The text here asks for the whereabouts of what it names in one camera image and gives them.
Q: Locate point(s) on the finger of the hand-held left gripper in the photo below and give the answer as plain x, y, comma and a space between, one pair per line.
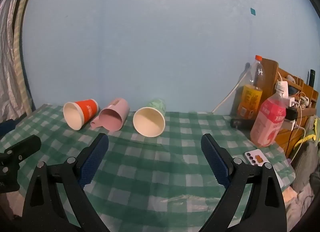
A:
23, 147
6, 127

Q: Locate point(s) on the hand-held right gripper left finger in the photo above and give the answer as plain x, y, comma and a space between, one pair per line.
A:
93, 162

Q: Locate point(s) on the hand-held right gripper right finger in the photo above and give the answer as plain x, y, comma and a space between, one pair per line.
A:
216, 159

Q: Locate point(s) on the green patterned paper cup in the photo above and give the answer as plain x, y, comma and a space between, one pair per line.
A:
150, 122

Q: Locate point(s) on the red paper cup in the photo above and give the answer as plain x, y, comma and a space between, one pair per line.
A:
87, 109

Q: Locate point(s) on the white smartphone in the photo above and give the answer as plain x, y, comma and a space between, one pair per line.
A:
256, 158

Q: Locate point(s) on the black cylindrical object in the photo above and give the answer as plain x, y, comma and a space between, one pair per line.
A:
241, 123

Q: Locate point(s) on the grey striped curtain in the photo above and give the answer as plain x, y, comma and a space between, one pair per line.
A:
11, 72

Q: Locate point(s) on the green checkered tablecloth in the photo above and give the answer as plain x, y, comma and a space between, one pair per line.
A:
155, 172

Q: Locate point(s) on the pink bottle with white cap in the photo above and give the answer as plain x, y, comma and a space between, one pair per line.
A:
268, 122

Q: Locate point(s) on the clear bottle with orange cap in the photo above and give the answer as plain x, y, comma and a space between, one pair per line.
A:
250, 99

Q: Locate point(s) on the black power adapter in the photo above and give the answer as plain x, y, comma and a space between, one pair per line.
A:
291, 114

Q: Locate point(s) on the grey cloth pile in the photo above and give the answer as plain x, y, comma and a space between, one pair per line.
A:
303, 172

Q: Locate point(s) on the white charger plug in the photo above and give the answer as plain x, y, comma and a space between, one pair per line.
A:
291, 101

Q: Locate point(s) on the wooden desk organizer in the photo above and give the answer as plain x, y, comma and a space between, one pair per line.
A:
271, 72

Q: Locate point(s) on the dark upright remote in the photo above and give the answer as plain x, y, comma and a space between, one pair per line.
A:
312, 78

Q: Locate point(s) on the teal wall sticker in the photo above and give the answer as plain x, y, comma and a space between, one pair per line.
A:
253, 11

